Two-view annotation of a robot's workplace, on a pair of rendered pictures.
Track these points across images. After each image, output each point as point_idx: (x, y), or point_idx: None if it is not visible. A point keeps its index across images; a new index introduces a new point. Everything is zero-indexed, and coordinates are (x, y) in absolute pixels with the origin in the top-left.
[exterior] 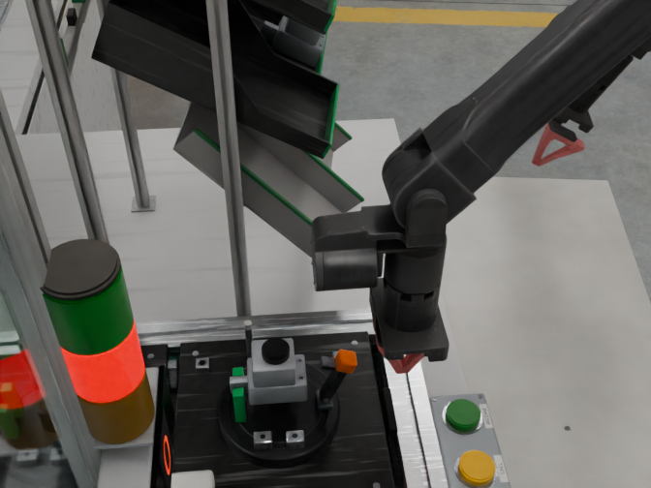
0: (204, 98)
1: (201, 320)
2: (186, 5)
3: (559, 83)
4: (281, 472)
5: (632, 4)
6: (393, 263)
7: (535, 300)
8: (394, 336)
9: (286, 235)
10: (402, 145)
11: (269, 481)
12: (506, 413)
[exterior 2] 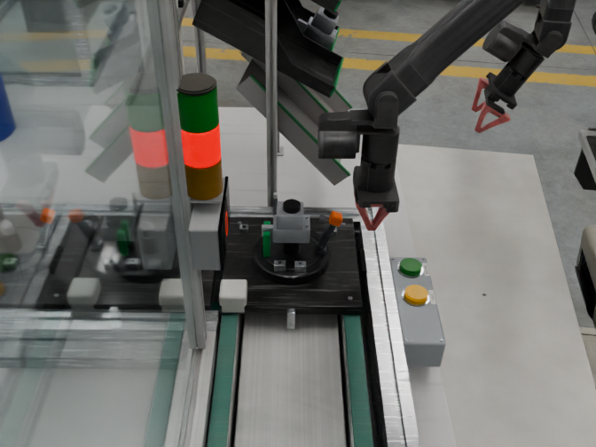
0: (258, 53)
1: (245, 207)
2: (250, 1)
3: (466, 30)
4: (290, 286)
5: None
6: (366, 143)
7: (471, 222)
8: (365, 193)
9: (303, 153)
10: (375, 71)
11: (282, 291)
12: (443, 284)
